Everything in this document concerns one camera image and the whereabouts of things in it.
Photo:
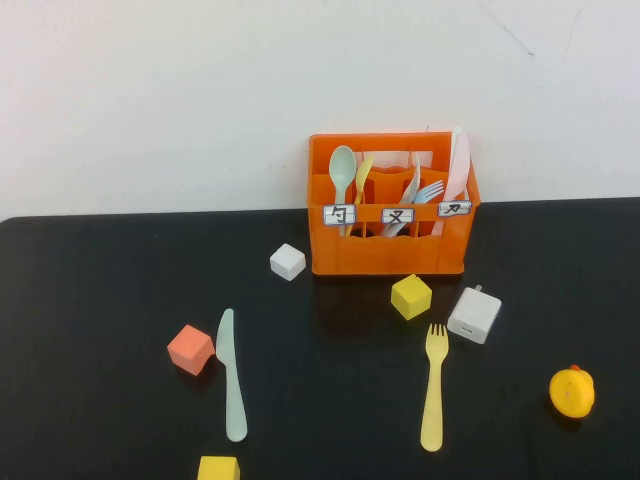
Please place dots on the pale green plastic knife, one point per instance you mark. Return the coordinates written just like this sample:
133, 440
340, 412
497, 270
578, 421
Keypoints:
232, 390

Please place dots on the yellow plastic fork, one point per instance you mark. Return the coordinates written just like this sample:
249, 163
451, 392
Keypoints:
433, 400

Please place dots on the orange plastic cutlery holder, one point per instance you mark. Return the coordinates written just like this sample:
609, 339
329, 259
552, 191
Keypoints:
390, 255

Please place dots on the white label spoon character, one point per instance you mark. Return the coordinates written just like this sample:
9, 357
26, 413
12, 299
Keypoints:
340, 215

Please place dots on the white foam cube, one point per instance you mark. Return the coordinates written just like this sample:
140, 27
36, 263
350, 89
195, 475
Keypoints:
287, 262

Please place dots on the pale green plastic spoon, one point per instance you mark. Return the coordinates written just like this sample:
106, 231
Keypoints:
342, 165

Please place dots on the yellow plastic spoon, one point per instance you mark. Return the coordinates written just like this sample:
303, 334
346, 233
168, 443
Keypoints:
363, 172

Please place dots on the white label fork character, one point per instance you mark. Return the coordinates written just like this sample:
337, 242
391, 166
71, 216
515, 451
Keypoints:
398, 216

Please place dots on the white plastic fork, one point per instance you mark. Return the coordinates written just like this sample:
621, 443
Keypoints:
410, 187

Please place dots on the yellow foam cube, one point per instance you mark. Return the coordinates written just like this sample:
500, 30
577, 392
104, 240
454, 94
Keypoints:
411, 297
218, 470

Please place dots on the light blue plastic fork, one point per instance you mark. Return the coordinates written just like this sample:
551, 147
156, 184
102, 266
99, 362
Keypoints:
430, 191

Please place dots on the white label knife character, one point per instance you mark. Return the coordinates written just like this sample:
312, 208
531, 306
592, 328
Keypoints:
454, 208

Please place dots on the pale pink plastic knife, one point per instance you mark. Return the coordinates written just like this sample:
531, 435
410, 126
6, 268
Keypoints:
459, 160

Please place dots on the salmon orange foam cube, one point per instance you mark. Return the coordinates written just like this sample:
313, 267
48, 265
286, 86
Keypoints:
190, 347

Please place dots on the yellow rubber duck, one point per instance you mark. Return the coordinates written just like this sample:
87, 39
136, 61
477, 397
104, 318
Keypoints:
571, 392

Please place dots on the white usb wall charger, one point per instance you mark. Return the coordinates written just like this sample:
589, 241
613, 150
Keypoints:
474, 315

